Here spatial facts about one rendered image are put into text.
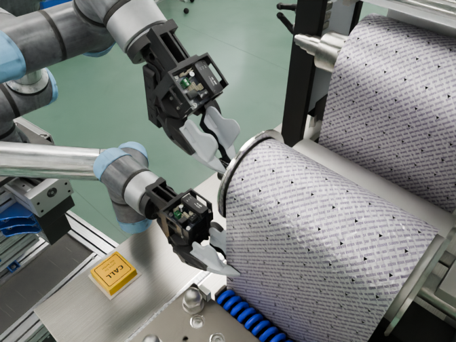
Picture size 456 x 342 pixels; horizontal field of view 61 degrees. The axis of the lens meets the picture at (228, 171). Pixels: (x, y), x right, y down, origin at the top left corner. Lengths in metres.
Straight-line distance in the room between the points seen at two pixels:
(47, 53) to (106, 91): 2.53
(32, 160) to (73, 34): 0.37
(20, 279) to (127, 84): 1.81
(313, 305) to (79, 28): 0.51
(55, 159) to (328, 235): 0.63
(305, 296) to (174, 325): 0.24
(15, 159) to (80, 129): 1.91
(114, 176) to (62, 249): 1.16
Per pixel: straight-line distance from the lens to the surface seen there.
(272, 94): 3.01
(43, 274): 1.85
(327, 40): 0.69
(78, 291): 0.91
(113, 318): 0.86
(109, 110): 2.94
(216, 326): 0.68
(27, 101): 1.32
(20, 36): 0.62
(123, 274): 0.88
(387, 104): 0.61
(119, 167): 0.76
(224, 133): 0.57
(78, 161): 0.92
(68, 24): 0.64
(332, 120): 0.67
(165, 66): 0.54
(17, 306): 1.81
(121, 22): 0.56
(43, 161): 0.92
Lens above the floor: 1.66
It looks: 45 degrees down
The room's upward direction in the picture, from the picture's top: straight up
